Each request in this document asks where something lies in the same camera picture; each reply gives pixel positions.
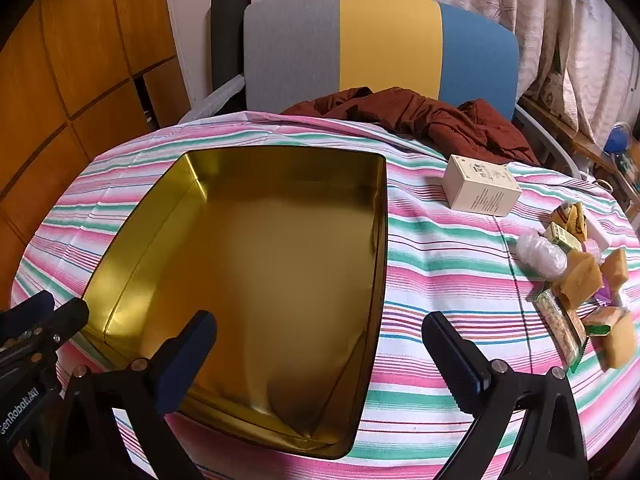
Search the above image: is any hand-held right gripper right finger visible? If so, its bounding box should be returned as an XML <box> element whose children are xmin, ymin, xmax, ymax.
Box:
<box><xmin>421</xmin><ymin>311</ymin><xmax>591</xmax><ymax>480</ymax></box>

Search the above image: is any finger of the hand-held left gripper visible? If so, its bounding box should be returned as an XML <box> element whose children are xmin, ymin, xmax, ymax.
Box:
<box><xmin>30</xmin><ymin>297</ymin><xmax>91</xmax><ymax>357</ymax></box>
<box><xmin>0</xmin><ymin>290</ymin><xmax>56</xmax><ymax>333</ymax></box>

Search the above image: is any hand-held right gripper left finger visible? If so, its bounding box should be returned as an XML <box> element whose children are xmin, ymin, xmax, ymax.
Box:
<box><xmin>50</xmin><ymin>310</ymin><xmax>218</xmax><ymax>480</ymax></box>

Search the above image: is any clear green nut packet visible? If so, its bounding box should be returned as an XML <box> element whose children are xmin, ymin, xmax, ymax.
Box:
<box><xmin>532</xmin><ymin>287</ymin><xmax>588</xmax><ymax>373</ymax></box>

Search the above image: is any gold tin box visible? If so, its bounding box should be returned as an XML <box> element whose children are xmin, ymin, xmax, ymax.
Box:
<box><xmin>80</xmin><ymin>148</ymin><xmax>388</xmax><ymax>459</ymax></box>

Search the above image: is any clear plastic wrap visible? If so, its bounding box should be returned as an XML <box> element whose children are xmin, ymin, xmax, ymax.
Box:
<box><xmin>516</xmin><ymin>232</ymin><xmax>568</xmax><ymax>279</ymax></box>

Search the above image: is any tan sponge block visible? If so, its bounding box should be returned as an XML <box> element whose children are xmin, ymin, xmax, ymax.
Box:
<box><xmin>600</xmin><ymin>247</ymin><xmax>629</xmax><ymax>286</ymax></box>
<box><xmin>602</xmin><ymin>315</ymin><xmax>638</xmax><ymax>372</ymax></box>
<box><xmin>557</xmin><ymin>251</ymin><xmax>603</xmax><ymax>309</ymax></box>

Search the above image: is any small green cardboard box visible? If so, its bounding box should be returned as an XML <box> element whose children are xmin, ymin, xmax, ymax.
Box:
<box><xmin>542</xmin><ymin>222</ymin><xmax>583</xmax><ymax>253</ymax></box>

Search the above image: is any yellow sock bundle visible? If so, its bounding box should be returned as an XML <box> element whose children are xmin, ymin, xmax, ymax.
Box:
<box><xmin>550</xmin><ymin>201</ymin><xmax>591</xmax><ymax>243</ymax></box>

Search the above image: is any pink green striped tablecloth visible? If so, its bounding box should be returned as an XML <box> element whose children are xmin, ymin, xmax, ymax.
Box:
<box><xmin>10</xmin><ymin>109</ymin><xmax>640</xmax><ymax>480</ymax></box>

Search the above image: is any cream cardboard box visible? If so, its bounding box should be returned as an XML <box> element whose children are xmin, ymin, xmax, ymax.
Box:
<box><xmin>442</xmin><ymin>154</ymin><xmax>522</xmax><ymax>217</ymax></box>

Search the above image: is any dark red cloth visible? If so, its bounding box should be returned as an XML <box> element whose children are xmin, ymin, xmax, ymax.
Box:
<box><xmin>280</xmin><ymin>86</ymin><xmax>541</xmax><ymax>166</ymax></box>

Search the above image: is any wooden wardrobe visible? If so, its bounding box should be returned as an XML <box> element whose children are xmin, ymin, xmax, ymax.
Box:
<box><xmin>0</xmin><ymin>0</ymin><xmax>191</xmax><ymax>291</ymax></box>

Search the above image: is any wooden side desk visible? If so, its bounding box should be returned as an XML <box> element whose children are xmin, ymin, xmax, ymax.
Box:
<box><xmin>520</xmin><ymin>95</ymin><xmax>640</xmax><ymax>221</ymax></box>

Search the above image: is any blue round appliance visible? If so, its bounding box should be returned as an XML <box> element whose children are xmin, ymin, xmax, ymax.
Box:
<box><xmin>604</xmin><ymin>122</ymin><xmax>632</xmax><ymax>156</ymax></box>

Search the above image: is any grey yellow blue chair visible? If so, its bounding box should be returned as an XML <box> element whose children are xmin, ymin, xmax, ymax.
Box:
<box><xmin>177</xmin><ymin>0</ymin><xmax>583</xmax><ymax>181</ymax></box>

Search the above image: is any black upright roll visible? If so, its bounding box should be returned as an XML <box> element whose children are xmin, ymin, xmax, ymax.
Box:
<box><xmin>210</xmin><ymin>0</ymin><xmax>251</xmax><ymax>106</ymax></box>

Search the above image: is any pink patterned curtain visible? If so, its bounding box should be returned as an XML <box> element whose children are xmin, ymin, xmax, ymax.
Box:
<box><xmin>372</xmin><ymin>0</ymin><xmax>640</xmax><ymax>143</ymax></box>

